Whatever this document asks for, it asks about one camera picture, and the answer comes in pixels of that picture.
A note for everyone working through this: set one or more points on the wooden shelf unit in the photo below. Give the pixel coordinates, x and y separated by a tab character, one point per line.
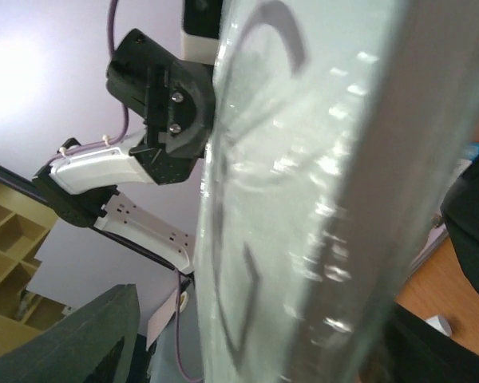
24	226

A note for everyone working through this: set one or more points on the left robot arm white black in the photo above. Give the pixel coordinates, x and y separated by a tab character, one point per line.
77	167

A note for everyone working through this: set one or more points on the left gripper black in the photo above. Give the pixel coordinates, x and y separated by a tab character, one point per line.
176	100

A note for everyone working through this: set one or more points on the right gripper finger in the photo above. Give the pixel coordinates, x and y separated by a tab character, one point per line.
95	343

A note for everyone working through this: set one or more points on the dog picture book purple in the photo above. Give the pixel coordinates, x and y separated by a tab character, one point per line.
438	230

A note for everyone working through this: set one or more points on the grey book letter G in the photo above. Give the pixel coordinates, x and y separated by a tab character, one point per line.
338	125

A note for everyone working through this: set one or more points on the black student backpack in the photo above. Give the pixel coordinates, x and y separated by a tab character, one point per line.
411	349

